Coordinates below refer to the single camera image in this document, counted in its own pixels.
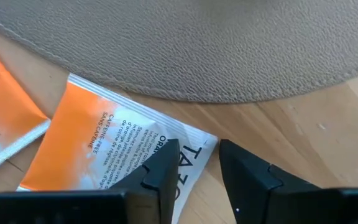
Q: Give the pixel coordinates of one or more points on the round beige leather mat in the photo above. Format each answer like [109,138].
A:
[179,46]

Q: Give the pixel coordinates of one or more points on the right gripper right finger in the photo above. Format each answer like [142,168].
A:
[250,193]

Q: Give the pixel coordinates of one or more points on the orange white Tazo tea packet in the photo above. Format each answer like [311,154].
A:
[2,109]
[89,140]

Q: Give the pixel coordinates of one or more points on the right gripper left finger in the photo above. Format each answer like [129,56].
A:
[160,186]

